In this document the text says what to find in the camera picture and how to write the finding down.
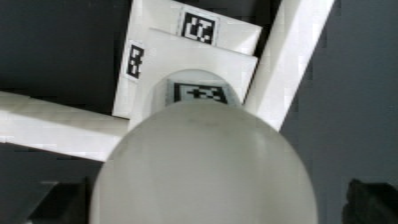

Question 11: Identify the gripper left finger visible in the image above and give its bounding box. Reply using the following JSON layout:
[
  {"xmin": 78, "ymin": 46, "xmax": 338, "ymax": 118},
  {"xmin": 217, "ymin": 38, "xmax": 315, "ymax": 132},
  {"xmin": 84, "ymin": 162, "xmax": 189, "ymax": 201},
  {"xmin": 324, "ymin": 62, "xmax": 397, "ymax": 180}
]
[{"xmin": 23, "ymin": 178, "xmax": 91, "ymax": 224}]

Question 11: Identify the white L-shaped fence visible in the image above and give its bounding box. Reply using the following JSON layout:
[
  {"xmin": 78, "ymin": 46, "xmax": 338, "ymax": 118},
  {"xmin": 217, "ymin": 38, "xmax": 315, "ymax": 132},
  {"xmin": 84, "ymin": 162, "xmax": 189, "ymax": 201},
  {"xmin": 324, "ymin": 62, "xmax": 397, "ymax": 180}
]
[{"xmin": 0, "ymin": 0, "xmax": 336, "ymax": 161}]

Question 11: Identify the white lamp base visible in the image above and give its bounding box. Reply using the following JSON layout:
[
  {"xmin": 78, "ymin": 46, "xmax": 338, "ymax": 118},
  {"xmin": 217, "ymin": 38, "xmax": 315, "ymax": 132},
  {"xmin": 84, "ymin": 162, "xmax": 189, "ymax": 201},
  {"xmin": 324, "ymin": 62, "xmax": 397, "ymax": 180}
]
[{"xmin": 112, "ymin": 0, "xmax": 262, "ymax": 124}]

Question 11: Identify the white lamp bulb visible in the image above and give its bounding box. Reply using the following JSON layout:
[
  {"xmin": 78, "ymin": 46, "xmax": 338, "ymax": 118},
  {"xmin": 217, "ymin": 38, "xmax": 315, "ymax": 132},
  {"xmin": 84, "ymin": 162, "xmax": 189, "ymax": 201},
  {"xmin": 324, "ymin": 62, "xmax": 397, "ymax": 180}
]
[{"xmin": 87, "ymin": 69, "xmax": 322, "ymax": 224}]

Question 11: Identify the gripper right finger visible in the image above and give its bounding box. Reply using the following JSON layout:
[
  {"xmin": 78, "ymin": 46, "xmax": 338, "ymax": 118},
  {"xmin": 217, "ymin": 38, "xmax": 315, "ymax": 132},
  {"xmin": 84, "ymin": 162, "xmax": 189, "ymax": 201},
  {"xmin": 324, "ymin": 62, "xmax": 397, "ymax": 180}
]
[{"xmin": 341, "ymin": 179, "xmax": 398, "ymax": 224}]

